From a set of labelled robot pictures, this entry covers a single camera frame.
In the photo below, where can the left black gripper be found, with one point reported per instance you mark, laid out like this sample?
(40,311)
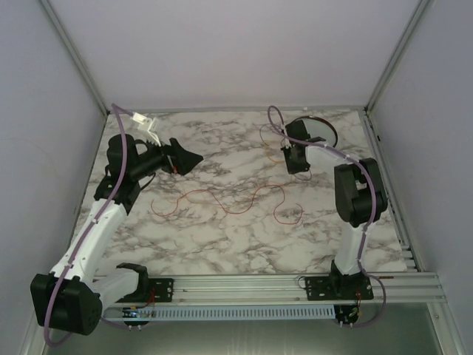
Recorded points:
(177,160)

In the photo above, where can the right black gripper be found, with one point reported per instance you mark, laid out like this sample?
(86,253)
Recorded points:
(292,168)

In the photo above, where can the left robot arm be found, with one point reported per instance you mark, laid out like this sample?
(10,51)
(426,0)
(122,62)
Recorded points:
(68,298)

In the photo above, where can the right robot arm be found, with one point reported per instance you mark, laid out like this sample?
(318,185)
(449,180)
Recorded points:
(360,199)

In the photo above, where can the round brown-rimmed dish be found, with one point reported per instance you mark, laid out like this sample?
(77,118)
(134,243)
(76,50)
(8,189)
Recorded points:
(318,130)

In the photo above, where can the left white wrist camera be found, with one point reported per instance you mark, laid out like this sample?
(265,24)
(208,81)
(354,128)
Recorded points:
(147,126)

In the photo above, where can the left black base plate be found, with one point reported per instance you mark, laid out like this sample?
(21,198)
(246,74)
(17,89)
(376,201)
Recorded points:
(158,290)

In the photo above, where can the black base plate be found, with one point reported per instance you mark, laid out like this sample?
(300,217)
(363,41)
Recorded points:
(338,288)
(158,290)

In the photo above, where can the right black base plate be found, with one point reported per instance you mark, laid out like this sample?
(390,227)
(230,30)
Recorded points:
(338,288)

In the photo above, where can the grey slotted cable duct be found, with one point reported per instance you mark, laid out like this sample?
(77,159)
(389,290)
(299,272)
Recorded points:
(221,313)

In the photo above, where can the aluminium front rail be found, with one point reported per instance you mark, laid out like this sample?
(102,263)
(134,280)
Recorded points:
(240,286)

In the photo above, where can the left aluminium corner post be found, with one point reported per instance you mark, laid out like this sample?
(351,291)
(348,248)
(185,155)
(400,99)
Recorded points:
(74,55)

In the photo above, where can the aluminium corner post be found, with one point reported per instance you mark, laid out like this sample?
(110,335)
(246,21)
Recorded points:
(74,55)
(408,33)

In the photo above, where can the right aluminium corner post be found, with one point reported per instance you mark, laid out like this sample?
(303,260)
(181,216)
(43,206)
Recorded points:
(408,33)

